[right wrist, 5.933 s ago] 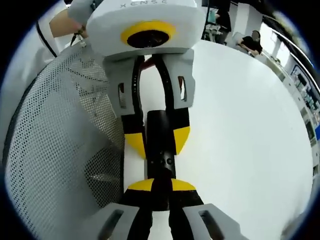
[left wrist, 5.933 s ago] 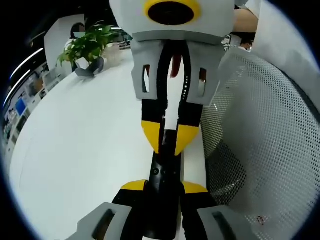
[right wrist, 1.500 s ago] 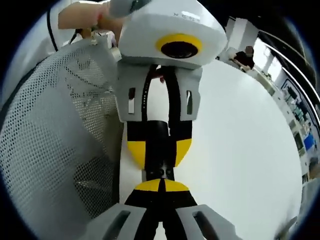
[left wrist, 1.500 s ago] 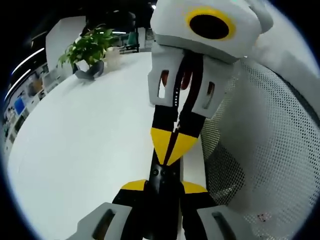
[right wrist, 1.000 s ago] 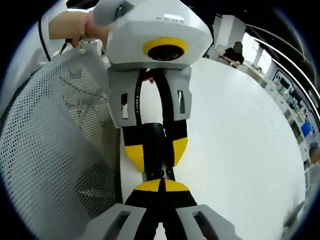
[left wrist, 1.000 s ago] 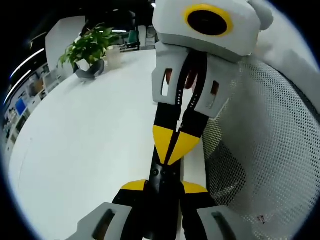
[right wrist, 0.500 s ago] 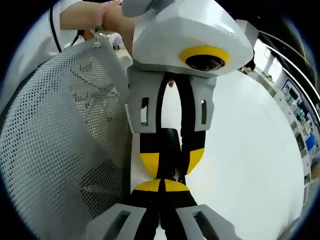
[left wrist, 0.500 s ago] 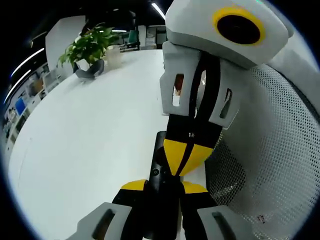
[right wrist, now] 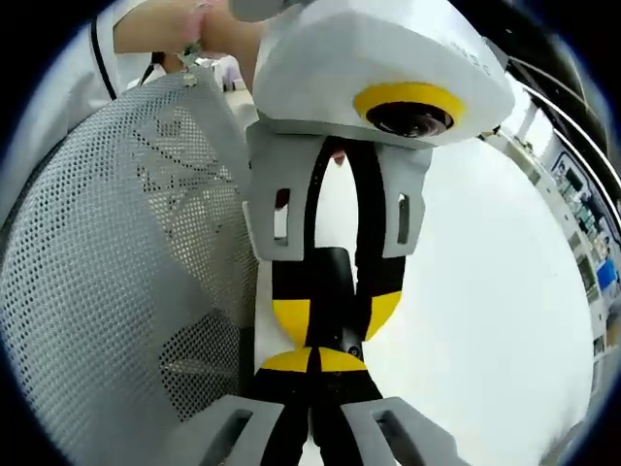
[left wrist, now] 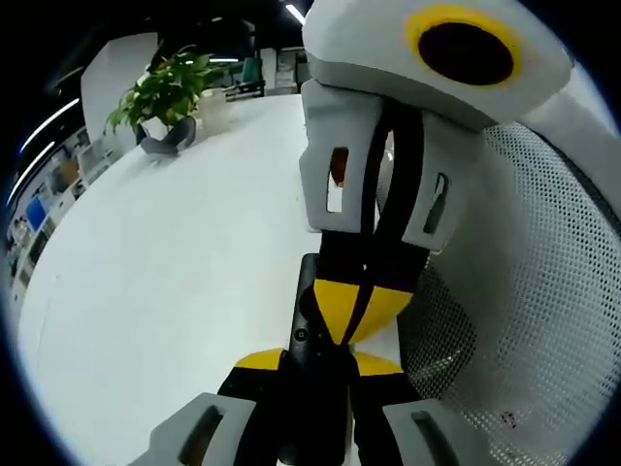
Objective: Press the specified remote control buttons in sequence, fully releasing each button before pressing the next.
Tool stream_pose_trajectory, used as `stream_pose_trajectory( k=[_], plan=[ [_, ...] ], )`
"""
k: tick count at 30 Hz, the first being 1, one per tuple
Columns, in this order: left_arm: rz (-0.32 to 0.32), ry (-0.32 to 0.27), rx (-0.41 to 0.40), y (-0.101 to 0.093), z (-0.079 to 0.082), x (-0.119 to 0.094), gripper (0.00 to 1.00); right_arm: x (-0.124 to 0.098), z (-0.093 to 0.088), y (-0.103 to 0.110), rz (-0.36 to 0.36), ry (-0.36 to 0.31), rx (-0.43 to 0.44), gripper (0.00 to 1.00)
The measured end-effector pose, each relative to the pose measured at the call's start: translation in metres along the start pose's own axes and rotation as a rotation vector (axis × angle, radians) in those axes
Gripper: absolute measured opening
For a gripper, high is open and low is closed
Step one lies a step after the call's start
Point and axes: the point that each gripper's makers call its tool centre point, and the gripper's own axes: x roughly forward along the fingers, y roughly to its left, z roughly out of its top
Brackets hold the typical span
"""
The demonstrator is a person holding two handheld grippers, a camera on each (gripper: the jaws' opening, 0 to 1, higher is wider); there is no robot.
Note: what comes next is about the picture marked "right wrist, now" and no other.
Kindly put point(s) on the long curved ceiling light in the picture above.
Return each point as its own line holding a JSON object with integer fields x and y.
{"x": 572, "y": 121}

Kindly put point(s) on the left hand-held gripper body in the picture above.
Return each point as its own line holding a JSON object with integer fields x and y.
{"x": 364, "y": 53}

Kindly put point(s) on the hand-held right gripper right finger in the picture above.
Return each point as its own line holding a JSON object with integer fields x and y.
{"x": 383, "y": 432}

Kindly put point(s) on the small grey-green tag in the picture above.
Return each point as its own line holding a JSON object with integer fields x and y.
{"x": 190, "y": 63}

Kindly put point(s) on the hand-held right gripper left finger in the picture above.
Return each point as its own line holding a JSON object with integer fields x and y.
{"x": 252, "y": 427}

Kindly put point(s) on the long white counter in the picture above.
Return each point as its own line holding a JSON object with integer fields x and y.
{"x": 553, "y": 170}

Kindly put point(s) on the blue container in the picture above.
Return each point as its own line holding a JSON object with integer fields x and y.
{"x": 607, "y": 273}

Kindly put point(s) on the black remote control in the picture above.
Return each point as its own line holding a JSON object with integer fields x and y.
{"x": 335, "y": 272}

